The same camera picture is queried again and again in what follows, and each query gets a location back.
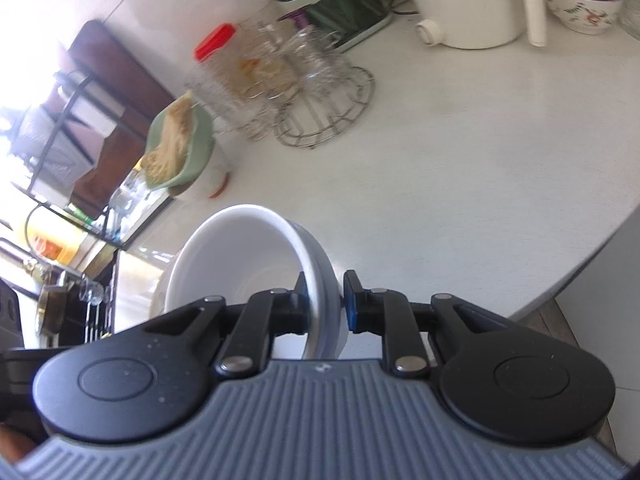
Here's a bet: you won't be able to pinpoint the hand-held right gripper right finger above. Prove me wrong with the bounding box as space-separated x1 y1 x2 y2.
344 270 503 380

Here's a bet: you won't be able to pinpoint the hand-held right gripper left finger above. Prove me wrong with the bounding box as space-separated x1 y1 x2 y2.
145 272 307 378

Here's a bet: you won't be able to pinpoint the clear plastic bowl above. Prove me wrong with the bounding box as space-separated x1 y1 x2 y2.
164 203 349 361

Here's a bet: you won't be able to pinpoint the person's left hand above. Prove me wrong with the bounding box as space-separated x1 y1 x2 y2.
0 424 35 463

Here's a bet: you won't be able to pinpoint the black sink drain rack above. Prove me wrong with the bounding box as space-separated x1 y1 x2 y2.
80 300 117 346

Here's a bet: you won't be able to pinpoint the clear wine glass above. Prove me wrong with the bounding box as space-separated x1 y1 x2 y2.
79 279 110 307

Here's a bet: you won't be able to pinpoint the yellow oil bottle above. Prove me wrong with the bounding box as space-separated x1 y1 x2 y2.
24 207 88 267

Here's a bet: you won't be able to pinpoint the white bowl with red foot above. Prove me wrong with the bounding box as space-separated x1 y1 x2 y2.
169 147 232 202

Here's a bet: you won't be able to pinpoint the green bowl with noodles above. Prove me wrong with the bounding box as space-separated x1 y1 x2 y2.
145 94 217 192

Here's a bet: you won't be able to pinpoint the dried noodles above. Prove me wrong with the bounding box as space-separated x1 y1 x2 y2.
141 91 200 184

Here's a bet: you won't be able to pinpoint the group of clear glass cups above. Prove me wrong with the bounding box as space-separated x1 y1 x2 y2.
235 20 353 111

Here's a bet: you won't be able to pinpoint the red lid plastic jar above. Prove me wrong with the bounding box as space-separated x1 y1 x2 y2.
184 22 301 133

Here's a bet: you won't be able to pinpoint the green chopstick holder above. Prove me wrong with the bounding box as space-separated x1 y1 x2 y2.
277 0 394 54

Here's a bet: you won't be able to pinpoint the brown cutting board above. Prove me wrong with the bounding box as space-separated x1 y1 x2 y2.
66 19 175 207

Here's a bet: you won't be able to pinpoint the black dish rack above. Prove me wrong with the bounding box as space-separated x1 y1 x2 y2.
0 70 168 253

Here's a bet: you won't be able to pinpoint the white electric kettle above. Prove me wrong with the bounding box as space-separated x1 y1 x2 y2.
396 0 552 51

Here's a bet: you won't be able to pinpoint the green plastic pitcher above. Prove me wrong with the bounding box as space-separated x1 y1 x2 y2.
590 0 640 41

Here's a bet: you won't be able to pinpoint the wire cup rack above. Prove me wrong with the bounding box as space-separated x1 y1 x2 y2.
272 65 377 149

